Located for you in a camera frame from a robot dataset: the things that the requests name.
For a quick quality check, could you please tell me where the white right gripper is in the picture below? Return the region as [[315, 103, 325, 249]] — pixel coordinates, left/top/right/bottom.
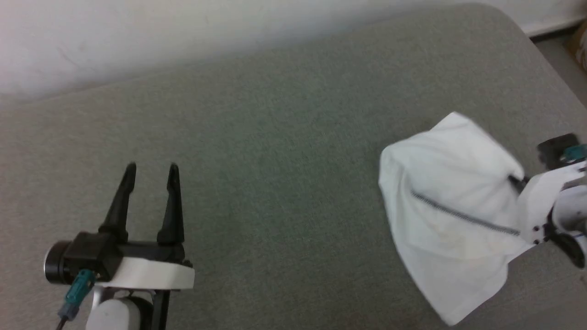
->
[[508, 160, 587, 245]]

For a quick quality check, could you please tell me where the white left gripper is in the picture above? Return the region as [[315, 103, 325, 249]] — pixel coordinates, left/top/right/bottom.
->
[[98, 162, 195, 291]]

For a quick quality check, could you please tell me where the white long-sleeve garment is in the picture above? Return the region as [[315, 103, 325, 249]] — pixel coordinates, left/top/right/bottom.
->
[[378, 111, 535, 326]]

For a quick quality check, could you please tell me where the grey fabric sofa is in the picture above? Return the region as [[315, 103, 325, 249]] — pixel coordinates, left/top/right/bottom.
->
[[0, 2, 587, 330]]

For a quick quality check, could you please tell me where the white skirting board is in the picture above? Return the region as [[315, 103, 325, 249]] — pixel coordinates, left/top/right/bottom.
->
[[523, 13, 587, 37]]

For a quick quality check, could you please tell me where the right camera cable teal plug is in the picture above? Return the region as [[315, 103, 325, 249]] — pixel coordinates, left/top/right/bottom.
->
[[563, 144, 587, 164]]

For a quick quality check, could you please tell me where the camera cable teal plug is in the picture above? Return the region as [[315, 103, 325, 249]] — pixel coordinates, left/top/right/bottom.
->
[[563, 144, 587, 164], [55, 269, 96, 330]]

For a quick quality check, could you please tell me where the left camera cable teal plug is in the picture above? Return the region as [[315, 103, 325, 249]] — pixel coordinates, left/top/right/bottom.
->
[[55, 269, 96, 330]]

